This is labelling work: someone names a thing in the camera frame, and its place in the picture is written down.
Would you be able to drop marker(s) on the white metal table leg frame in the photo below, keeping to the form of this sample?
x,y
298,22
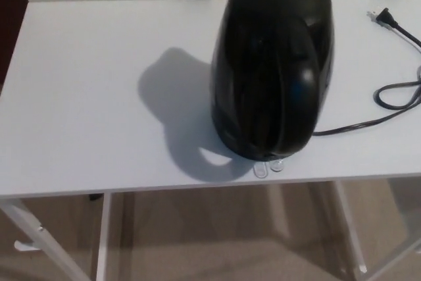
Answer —
x,y
33,228
352,228

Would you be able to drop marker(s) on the clear round button tab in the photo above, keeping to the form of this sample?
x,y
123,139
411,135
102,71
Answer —
x,y
277,166

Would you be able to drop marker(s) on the black electric kettle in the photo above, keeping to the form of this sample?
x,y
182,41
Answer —
x,y
269,64

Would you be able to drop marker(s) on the white hook on table leg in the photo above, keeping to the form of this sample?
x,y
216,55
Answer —
x,y
24,246

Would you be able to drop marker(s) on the clear long switch lever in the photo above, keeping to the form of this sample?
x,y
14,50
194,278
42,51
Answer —
x,y
260,169

